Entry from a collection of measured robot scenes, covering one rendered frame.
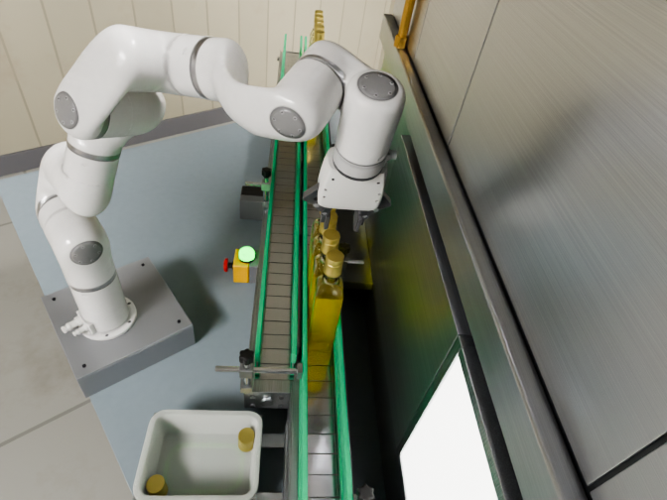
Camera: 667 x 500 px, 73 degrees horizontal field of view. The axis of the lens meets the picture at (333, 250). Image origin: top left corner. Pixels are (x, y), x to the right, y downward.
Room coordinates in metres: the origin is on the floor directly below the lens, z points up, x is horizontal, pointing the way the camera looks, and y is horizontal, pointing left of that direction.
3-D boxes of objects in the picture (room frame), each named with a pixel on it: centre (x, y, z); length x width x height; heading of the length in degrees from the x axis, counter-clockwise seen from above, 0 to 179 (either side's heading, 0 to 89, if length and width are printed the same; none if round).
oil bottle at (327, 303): (0.61, -0.01, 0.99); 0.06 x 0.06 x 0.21; 9
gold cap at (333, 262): (0.61, -0.01, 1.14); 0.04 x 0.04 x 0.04
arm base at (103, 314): (0.58, 0.50, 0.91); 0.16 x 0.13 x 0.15; 145
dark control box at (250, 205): (1.15, 0.29, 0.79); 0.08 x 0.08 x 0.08; 10
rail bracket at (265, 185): (1.05, 0.25, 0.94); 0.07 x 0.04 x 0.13; 100
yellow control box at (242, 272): (0.88, 0.24, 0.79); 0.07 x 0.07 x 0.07; 10
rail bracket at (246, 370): (0.46, 0.10, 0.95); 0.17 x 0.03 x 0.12; 100
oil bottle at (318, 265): (0.66, 0.01, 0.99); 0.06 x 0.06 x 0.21; 9
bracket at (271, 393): (0.47, 0.08, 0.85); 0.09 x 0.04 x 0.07; 100
